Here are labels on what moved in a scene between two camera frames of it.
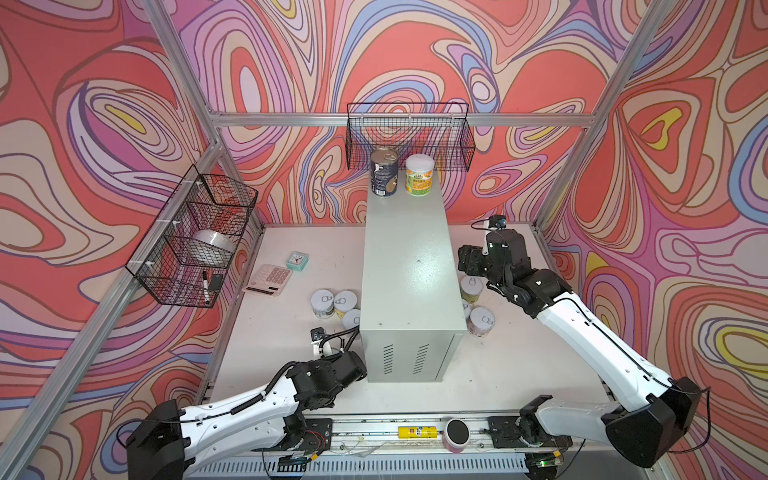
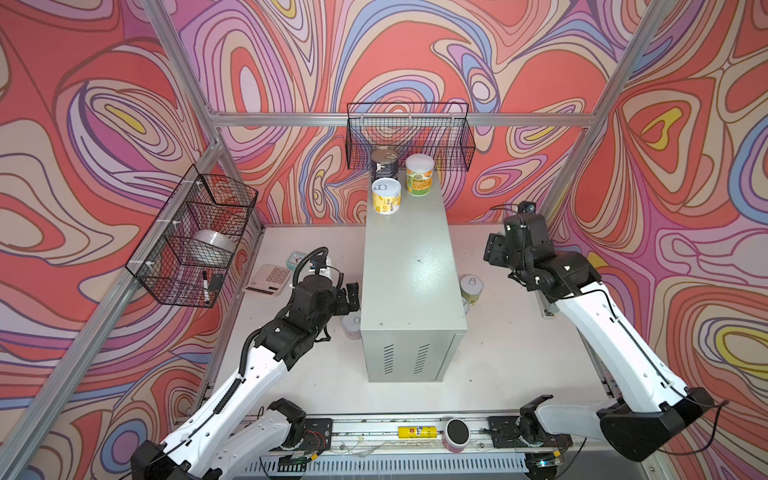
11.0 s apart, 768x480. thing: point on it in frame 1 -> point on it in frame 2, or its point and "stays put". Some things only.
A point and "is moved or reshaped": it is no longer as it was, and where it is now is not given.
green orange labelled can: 419,174 stays put
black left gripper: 312,367 -> 342,306
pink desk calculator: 268,280 stays put
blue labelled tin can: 384,164 stays put
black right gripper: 469,257 -> 493,248
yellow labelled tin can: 322,303 is moved or reshaped
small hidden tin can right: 466,306 stays put
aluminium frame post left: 189,75 stays put
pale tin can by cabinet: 351,321 stays put
